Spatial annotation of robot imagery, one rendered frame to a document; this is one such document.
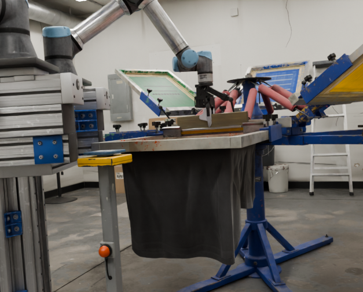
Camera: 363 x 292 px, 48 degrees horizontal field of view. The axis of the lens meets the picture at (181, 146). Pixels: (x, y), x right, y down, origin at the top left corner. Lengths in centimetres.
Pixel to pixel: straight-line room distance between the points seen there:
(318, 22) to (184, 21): 199
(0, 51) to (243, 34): 523
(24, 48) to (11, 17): 9
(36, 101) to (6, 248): 58
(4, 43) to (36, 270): 82
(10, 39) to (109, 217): 62
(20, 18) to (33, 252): 82
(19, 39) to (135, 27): 570
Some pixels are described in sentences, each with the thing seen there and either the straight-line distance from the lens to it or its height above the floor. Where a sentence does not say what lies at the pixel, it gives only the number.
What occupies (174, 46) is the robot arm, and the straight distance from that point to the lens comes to 187.
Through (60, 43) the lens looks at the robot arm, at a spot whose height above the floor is 141.
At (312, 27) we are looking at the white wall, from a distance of 617.
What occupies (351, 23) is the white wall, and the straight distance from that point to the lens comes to 616.
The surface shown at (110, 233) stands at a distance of 138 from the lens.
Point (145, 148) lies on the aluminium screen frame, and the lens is 148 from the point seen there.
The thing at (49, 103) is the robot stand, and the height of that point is 113.
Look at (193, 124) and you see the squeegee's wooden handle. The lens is 203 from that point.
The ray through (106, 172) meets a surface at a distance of 134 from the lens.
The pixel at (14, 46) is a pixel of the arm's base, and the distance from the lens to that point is 134.
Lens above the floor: 105
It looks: 3 degrees down
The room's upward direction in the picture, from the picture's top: 3 degrees counter-clockwise
